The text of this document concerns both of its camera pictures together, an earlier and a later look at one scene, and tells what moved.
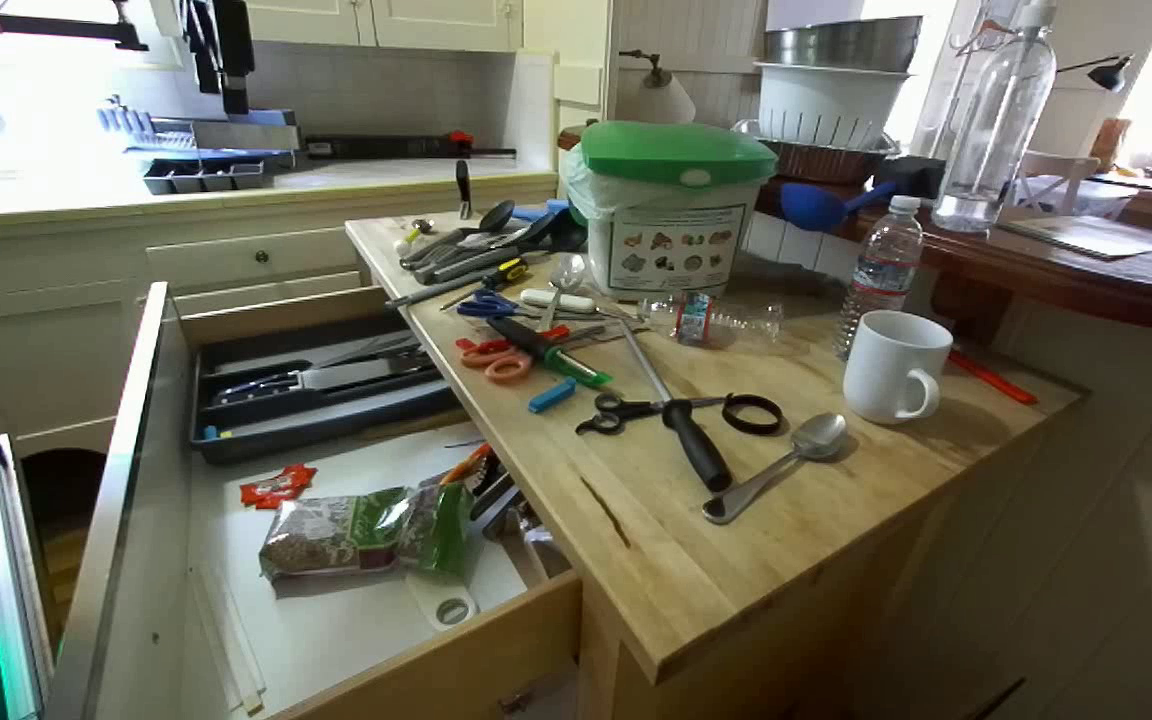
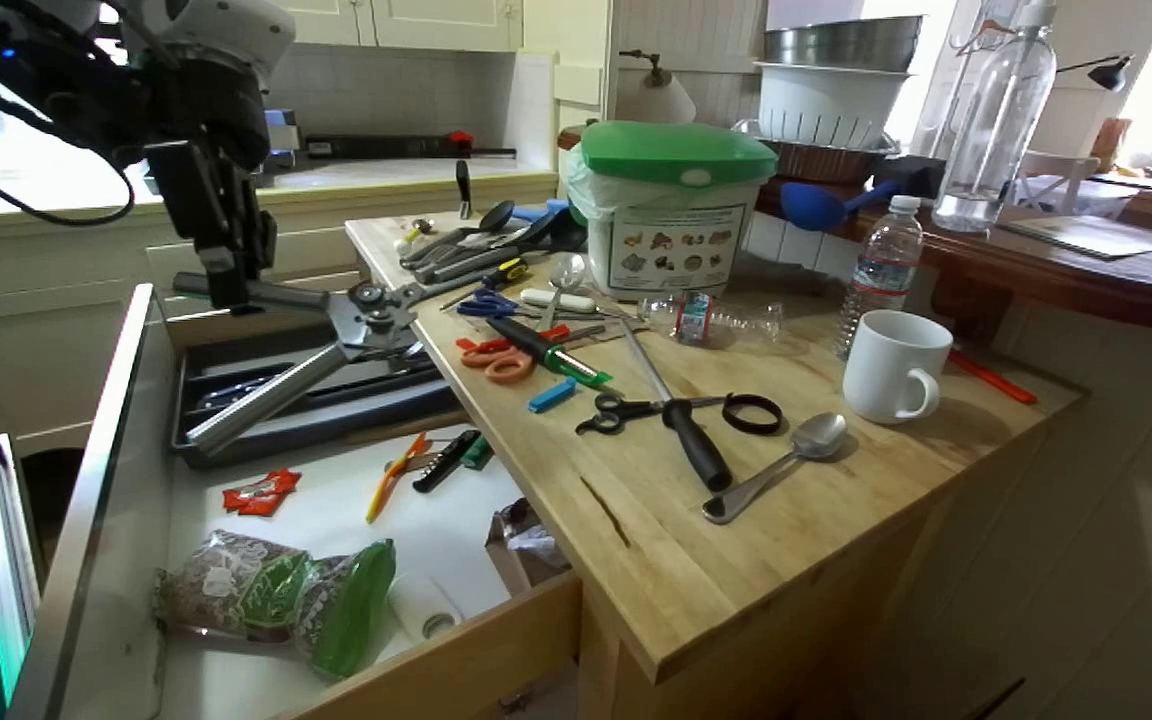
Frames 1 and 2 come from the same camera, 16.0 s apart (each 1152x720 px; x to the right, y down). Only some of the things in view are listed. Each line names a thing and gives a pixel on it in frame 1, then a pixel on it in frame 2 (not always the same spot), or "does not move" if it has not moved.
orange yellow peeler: (473, 463) -> (413, 455)
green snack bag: (413, 530) -> (254, 591)
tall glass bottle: (997, 84) does not move
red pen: (990, 378) does not move
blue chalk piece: (555, 393) does not move
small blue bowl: (820, 204) does not move
